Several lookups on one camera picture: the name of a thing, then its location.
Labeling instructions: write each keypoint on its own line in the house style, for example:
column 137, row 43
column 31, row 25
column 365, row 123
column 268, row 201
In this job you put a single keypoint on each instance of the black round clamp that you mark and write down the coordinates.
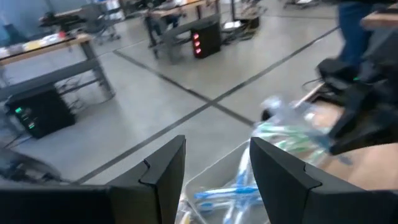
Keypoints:
column 265, row 115

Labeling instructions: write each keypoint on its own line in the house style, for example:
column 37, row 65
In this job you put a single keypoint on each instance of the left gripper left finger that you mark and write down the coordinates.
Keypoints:
column 93, row 205

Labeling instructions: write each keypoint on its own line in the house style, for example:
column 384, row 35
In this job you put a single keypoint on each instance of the clear plastic bin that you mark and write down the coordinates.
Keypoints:
column 280, row 109

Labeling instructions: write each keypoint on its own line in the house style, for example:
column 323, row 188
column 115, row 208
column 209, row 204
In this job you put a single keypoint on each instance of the grey office chair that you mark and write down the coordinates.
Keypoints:
column 99, row 21

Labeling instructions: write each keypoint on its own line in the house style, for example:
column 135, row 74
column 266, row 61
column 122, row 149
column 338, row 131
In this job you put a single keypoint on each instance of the wooden top grey desk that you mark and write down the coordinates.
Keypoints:
column 46, row 45

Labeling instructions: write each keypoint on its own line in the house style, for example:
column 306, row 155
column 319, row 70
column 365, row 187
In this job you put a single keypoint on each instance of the person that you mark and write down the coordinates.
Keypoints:
column 354, row 31

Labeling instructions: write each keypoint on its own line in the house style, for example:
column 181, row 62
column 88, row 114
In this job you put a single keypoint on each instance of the black floor case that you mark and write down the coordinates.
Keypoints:
column 242, row 26

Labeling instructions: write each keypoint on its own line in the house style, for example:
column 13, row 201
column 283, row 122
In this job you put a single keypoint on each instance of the beige plastic bin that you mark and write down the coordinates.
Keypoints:
column 214, row 168

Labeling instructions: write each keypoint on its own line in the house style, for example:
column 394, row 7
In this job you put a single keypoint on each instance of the black computer tower green lights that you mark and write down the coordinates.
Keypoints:
column 40, row 112

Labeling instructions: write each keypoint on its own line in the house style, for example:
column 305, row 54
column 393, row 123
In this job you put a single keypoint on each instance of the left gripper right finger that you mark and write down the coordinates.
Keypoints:
column 311, row 205

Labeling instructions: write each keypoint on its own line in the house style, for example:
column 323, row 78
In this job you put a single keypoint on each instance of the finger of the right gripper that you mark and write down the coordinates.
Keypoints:
column 367, row 127

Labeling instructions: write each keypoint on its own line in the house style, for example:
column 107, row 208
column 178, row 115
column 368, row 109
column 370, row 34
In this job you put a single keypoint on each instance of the blue toothbrush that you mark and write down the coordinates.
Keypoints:
column 217, row 206
column 242, row 168
column 227, row 193

